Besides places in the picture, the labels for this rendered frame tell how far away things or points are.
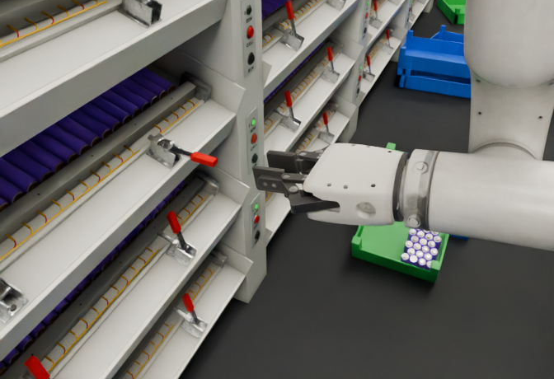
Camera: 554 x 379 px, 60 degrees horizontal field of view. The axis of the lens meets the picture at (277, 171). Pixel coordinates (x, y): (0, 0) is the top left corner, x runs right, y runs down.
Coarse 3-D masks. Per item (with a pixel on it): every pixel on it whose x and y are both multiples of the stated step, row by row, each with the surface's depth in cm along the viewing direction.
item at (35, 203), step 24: (168, 96) 70; (192, 96) 75; (144, 120) 66; (168, 120) 69; (96, 144) 60; (120, 144) 62; (72, 168) 56; (96, 168) 60; (48, 192) 53; (0, 216) 50; (24, 216) 51; (0, 240) 49; (24, 240) 50
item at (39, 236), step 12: (180, 120) 70; (168, 132) 69; (120, 168) 61; (108, 180) 59; (96, 192) 58; (60, 216) 54; (48, 228) 52; (36, 240) 51; (24, 252) 50; (0, 264) 48
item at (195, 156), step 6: (168, 144) 63; (168, 150) 64; (174, 150) 64; (180, 150) 64; (186, 156) 63; (192, 156) 62; (198, 156) 62; (204, 156) 62; (210, 156) 62; (198, 162) 62; (204, 162) 62; (210, 162) 62; (216, 162) 62
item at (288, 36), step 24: (264, 0) 102; (288, 0) 93; (312, 0) 114; (336, 0) 114; (264, 24) 94; (288, 24) 100; (312, 24) 106; (336, 24) 116; (264, 48) 92; (288, 48) 96; (312, 48) 105; (264, 72) 82; (288, 72) 95; (264, 96) 88
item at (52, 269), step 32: (160, 64) 78; (192, 64) 75; (224, 96) 76; (160, 128) 69; (192, 128) 71; (224, 128) 75; (128, 192) 60; (160, 192) 63; (32, 224) 53; (64, 224) 54; (96, 224) 55; (128, 224) 59; (0, 256) 49; (32, 256) 50; (64, 256) 51; (96, 256) 55; (32, 288) 48; (64, 288) 51; (0, 320) 45; (32, 320) 48; (0, 352) 46
